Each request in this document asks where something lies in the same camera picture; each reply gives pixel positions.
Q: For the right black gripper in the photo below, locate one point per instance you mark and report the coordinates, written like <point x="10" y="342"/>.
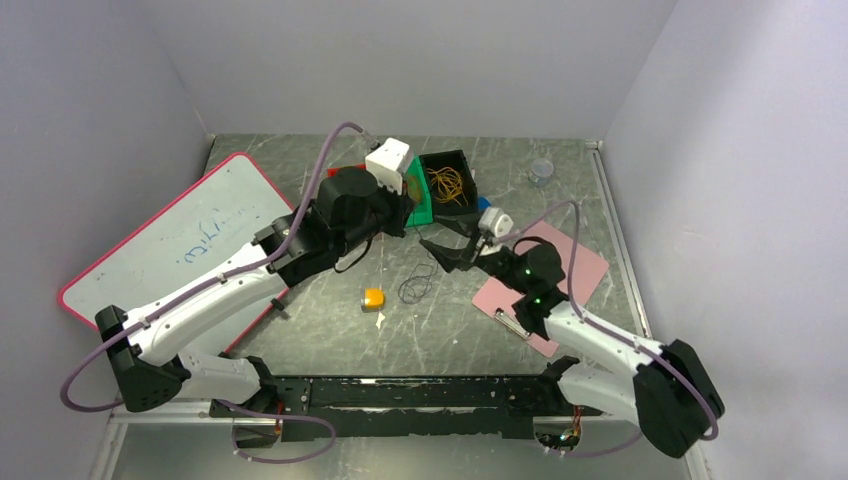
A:
<point x="450" y="258"/>

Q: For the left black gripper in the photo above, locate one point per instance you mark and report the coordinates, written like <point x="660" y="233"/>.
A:
<point x="401" y="204"/>

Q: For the green plastic bin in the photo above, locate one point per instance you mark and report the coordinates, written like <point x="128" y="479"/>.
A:
<point x="417" y="188"/>

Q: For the black plastic bin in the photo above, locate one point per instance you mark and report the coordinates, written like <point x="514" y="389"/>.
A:
<point x="452" y="188"/>

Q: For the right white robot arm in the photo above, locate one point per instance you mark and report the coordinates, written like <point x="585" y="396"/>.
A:
<point x="662" y="389"/>

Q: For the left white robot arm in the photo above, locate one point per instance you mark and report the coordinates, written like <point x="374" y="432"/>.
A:
<point x="148" y="347"/>

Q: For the blue pencil sharpener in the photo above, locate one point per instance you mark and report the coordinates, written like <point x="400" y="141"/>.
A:
<point x="483" y="203"/>

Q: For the pink clipboard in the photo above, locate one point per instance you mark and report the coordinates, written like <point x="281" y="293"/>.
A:
<point x="589" y="270"/>

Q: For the yellow cube block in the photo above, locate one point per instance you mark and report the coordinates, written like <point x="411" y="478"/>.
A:
<point x="373" y="299"/>

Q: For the small clear jar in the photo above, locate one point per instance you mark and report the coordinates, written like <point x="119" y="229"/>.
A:
<point x="540" y="172"/>

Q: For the pink framed whiteboard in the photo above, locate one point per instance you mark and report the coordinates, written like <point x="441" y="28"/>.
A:
<point x="192" y="238"/>

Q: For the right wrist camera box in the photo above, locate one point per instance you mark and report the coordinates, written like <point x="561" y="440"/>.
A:
<point x="494" y="224"/>

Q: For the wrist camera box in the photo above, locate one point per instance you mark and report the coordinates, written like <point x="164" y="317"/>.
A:
<point x="494" y="224"/>
<point x="389" y="163"/>

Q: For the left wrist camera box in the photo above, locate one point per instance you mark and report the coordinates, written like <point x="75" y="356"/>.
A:
<point x="389" y="163"/>

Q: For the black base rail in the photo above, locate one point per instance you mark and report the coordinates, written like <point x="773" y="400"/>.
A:
<point x="510" y="406"/>

